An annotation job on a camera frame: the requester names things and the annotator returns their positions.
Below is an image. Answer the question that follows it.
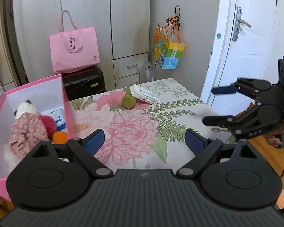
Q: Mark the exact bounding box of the black suitcase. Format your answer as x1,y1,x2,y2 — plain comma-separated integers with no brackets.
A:
62,66,105,100

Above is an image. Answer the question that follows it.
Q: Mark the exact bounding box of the white door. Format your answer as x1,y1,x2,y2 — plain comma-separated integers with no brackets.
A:
201,0,276,115

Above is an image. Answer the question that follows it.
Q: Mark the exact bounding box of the pink storage box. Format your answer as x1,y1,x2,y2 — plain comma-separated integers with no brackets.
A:
0,75,76,200

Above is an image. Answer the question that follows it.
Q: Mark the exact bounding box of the pink floral fabric pouch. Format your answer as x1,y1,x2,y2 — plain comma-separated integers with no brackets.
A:
9,113,48,159

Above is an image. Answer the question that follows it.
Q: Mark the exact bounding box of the silver door handle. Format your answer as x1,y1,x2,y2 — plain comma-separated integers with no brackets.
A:
232,7,252,42

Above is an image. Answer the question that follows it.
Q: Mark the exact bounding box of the orange ball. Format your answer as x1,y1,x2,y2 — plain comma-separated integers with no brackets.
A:
52,131,68,144

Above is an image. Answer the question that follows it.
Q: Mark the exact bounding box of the grey wardrobe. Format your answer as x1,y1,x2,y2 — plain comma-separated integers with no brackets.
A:
3,0,220,96

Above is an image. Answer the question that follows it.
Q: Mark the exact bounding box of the pink paper tote bag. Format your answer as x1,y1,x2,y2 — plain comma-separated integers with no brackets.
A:
50,10,100,74

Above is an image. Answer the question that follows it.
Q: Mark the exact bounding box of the white plush sheep toy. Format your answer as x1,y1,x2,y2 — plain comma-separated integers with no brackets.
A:
7,100,38,155

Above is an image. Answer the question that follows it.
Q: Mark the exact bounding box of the green round plush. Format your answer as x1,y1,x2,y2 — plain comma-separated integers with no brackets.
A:
122,93,136,109

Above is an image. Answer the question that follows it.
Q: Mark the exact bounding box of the magenta strawberry plush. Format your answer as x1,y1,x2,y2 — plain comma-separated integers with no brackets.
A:
39,115,57,138

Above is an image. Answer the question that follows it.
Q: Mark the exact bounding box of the floral tablecloth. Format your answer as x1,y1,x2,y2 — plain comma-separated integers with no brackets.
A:
71,79,233,171

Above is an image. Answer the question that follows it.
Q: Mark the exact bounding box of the colourful gift bag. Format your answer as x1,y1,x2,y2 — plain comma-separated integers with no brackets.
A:
153,5,185,70

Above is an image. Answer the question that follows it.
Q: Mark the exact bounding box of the white tissue pack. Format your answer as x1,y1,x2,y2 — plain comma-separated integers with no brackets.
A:
130,84,159,105

